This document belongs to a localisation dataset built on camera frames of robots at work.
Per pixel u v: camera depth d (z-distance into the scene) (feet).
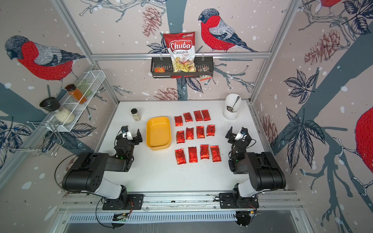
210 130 3.30
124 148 2.28
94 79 3.03
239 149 2.29
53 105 1.96
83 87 2.49
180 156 2.88
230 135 2.67
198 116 3.62
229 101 3.42
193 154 2.95
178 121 3.49
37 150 1.73
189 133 3.21
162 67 3.10
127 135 2.56
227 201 2.38
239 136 2.52
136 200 2.40
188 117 3.56
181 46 2.67
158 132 3.32
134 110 3.34
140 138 2.81
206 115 3.61
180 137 3.19
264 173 1.46
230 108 3.61
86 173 1.48
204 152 2.95
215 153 2.95
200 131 3.29
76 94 2.23
